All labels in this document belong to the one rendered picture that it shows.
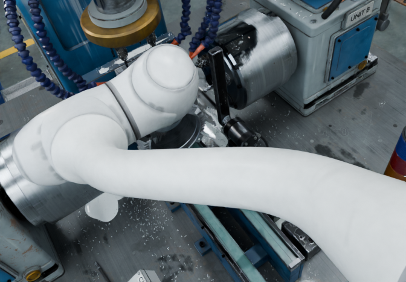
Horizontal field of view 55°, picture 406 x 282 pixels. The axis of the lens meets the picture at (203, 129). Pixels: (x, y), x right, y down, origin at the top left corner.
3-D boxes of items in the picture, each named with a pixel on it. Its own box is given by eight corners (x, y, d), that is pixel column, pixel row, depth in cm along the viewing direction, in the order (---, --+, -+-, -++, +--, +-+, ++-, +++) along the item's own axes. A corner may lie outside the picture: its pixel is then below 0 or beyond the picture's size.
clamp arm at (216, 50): (217, 121, 108) (205, 49, 88) (225, 116, 109) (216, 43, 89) (224, 128, 106) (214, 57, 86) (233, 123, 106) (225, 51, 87)
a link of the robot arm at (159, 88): (171, 62, 71) (106, 95, 67) (180, 18, 56) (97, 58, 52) (203, 112, 69) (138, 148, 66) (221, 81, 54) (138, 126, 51)
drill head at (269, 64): (179, 92, 128) (164, 30, 108) (277, 38, 139) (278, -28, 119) (224, 140, 113) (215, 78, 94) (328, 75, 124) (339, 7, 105)
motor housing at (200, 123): (123, 130, 120) (103, 86, 105) (175, 101, 125) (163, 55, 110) (153, 174, 109) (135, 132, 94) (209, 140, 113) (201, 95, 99)
